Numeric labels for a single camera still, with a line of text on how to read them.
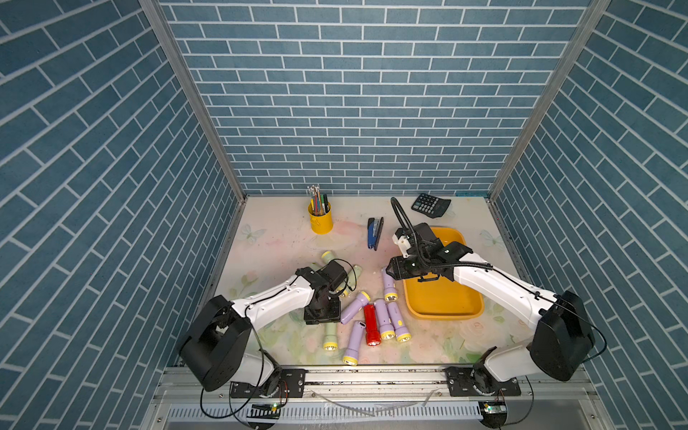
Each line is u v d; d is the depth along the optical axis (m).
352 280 0.92
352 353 0.76
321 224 1.02
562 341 0.42
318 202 1.02
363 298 0.87
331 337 0.79
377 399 0.72
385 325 0.82
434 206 1.16
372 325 0.83
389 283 0.90
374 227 1.08
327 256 0.97
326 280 0.64
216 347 0.42
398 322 0.82
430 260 0.61
